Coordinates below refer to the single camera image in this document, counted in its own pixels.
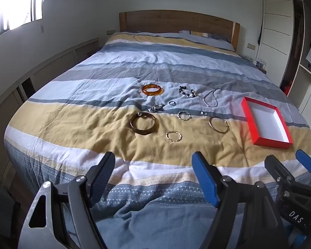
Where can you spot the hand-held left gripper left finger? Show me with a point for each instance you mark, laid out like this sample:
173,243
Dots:
101,176

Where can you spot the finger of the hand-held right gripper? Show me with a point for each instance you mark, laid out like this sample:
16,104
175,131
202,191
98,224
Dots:
278,172
307,162

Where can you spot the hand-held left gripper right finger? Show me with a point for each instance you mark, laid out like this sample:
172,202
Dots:
204,179

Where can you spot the red cardboard box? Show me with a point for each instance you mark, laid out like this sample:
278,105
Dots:
248,119

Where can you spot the silver wristwatch green dial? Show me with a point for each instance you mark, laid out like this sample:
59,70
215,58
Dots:
155,108

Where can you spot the thin gold bangle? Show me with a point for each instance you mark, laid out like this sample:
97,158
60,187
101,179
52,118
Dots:
210,125

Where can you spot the dark brown bangle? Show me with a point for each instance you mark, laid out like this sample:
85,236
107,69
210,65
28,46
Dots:
134,128

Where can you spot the small silver earring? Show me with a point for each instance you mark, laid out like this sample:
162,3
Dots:
203,113

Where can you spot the amber bangle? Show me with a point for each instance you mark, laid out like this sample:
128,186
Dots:
145,91

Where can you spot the nightstand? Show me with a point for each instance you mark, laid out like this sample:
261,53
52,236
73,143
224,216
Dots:
259,66

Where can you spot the bed with striped duvet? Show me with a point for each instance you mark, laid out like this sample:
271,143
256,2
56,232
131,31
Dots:
119,64

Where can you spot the white wardrobe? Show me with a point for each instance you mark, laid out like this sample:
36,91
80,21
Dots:
277,31

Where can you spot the grey pillow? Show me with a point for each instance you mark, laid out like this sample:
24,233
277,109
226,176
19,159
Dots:
212,41

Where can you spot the wooden headboard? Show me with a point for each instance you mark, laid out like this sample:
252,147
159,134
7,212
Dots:
171,20

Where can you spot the window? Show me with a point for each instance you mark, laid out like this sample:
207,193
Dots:
15,2

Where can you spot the low wall cabinet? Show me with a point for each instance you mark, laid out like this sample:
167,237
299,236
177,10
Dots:
54,66

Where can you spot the wall socket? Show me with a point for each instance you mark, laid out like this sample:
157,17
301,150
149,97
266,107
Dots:
111,32
251,46

